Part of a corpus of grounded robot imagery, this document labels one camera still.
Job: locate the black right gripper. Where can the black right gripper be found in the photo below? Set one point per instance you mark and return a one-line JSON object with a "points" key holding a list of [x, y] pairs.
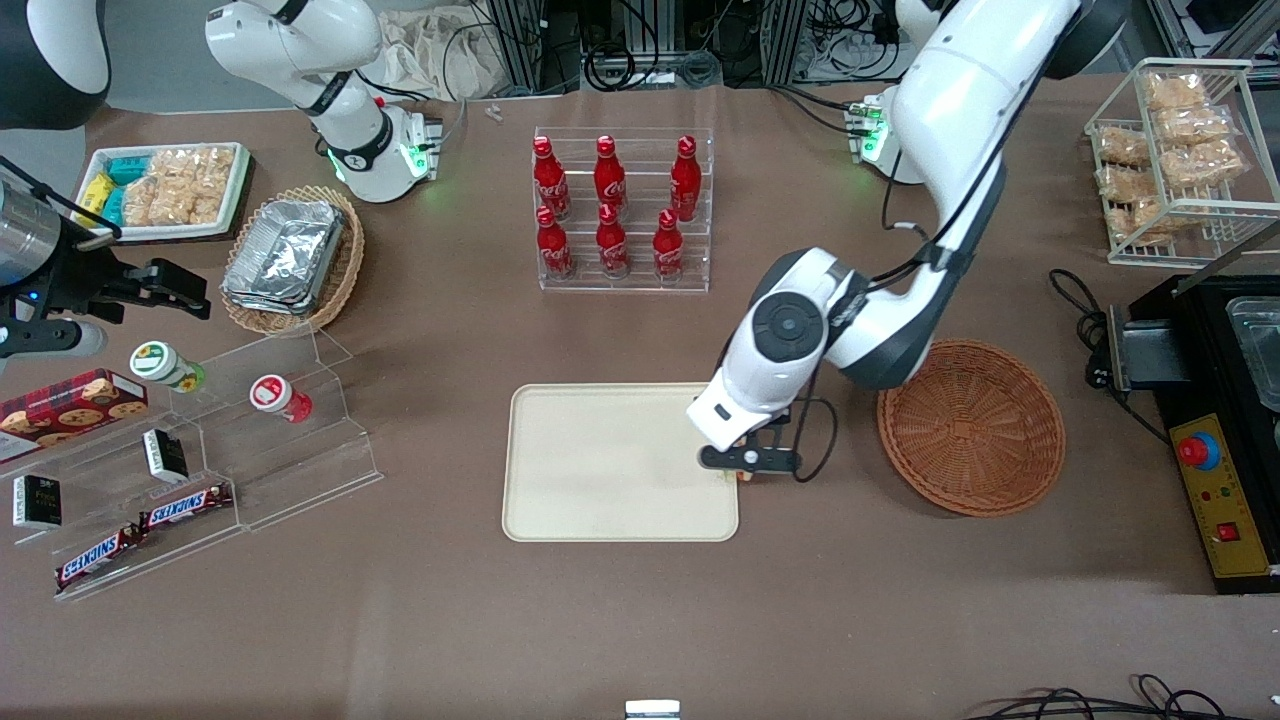
{"points": [[82, 281]]}

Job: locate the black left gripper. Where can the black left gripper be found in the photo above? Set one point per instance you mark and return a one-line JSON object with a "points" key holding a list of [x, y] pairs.
{"points": [[783, 420]]}

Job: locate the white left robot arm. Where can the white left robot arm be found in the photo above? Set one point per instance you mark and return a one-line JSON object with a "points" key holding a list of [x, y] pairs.
{"points": [[960, 100]]}

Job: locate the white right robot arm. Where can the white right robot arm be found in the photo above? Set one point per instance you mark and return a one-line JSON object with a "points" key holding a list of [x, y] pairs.
{"points": [[300, 50]]}

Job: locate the white snack tray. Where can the white snack tray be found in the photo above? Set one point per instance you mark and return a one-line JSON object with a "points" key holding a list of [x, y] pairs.
{"points": [[235, 195]]}

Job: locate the beige rectangular tray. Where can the beige rectangular tray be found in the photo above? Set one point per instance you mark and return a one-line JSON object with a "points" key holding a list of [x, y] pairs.
{"points": [[600, 470]]}

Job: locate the light oval wicker basket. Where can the light oval wicker basket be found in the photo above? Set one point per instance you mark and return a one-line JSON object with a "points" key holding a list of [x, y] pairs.
{"points": [[345, 270]]}

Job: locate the brown wicker basket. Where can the brown wicker basket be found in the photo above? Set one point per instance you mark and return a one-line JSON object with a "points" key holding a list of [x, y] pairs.
{"points": [[975, 440]]}

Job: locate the green lid cup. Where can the green lid cup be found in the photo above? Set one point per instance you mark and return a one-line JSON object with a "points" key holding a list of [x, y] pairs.
{"points": [[160, 365]]}

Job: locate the rice cracker pack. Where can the rice cracker pack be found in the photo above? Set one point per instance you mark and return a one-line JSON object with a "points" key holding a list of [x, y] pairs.
{"points": [[1120, 183], [175, 185], [1205, 165], [1155, 218], [1122, 147], [1175, 92], [1195, 125], [140, 200], [212, 185]]}

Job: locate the teal snack pack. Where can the teal snack pack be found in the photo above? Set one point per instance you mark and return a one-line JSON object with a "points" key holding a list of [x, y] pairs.
{"points": [[112, 205], [128, 170]]}

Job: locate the stack of foil trays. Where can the stack of foil trays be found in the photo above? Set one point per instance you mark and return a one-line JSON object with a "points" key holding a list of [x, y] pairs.
{"points": [[285, 255]]}

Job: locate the yellow snack pack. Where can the yellow snack pack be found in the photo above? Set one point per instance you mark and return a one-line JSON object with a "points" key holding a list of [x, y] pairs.
{"points": [[94, 192]]}

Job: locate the red lid cup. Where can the red lid cup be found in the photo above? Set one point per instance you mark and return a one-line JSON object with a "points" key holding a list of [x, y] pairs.
{"points": [[278, 397]]}

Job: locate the red cookie box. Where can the red cookie box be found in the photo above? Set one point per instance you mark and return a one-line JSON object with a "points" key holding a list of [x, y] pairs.
{"points": [[75, 405]]}

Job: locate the small black box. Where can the small black box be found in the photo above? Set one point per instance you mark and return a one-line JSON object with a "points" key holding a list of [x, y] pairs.
{"points": [[165, 455], [37, 502]]}

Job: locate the clear acrylic step display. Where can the clear acrylic step display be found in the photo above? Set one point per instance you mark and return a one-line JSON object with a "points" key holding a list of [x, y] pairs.
{"points": [[290, 470]]}

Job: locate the snickers bar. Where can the snickers bar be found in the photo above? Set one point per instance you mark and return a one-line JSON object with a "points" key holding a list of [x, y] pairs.
{"points": [[185, 506], [97, 558]]}

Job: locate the clear acrylic bottle rack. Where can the clear acrylic bottle rack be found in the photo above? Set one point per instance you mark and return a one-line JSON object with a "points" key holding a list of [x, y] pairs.
{"points": [[640, 270]]}

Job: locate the red cola bottle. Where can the red cola bottle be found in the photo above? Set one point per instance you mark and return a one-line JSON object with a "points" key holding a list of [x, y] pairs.
{"points": [[610, 180], [554, 250], [550, 180], [668, 250], [612, 245], [686, 185]]}

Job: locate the white object at table edge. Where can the white object at table edge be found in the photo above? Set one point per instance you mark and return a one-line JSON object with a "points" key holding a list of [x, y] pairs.
{"points": [[652, 710]]}

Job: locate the beige cloth bag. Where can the beige cloth bag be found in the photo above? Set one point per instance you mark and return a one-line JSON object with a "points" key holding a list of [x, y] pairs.
{"points": [[430, 50]]}

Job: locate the red emergency button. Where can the red emergency button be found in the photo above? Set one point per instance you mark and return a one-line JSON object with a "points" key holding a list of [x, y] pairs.
{"points": [[1197, 452]]}

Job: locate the black sealing machine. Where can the black sealing machine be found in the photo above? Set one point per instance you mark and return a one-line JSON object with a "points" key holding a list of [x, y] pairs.
{"points": [[1200, 350]]}

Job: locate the yellow control panel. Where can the yellow control panel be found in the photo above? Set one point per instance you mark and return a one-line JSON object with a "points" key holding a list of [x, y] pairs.
{"points": [[1225, 500]]}

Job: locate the clear plastic container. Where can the clear plastic container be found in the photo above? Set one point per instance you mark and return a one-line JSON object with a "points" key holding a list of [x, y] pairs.
{"points": [[1258, 350]]}

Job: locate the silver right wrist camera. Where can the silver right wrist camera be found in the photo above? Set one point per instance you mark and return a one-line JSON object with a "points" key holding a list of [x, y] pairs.
{"points": [[60, 340]]}

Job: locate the aluminium frame post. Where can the aluminium frame post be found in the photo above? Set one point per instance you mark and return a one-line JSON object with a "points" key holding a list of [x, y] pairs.
{"points": [[785, 40], [515, 45]]}

